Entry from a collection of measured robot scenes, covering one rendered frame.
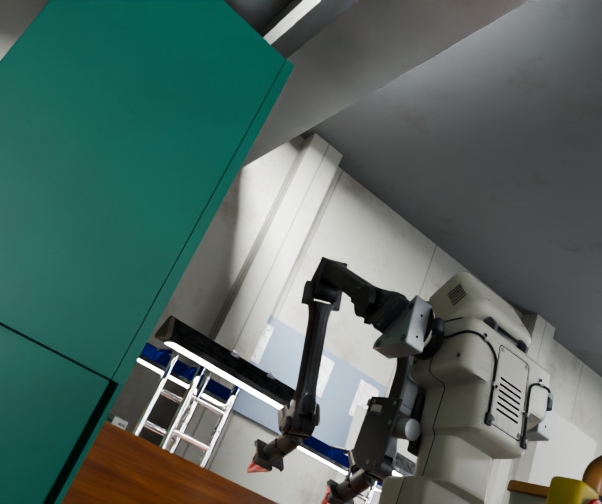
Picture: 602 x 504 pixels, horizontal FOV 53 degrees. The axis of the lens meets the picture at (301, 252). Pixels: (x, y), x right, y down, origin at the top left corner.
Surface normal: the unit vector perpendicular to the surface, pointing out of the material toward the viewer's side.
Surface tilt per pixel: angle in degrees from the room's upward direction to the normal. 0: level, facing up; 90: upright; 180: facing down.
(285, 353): 90
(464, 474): 82
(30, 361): 90
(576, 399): 90
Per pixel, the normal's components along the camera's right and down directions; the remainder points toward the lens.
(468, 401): -0.75, -0.53
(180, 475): 0.59, -0.11
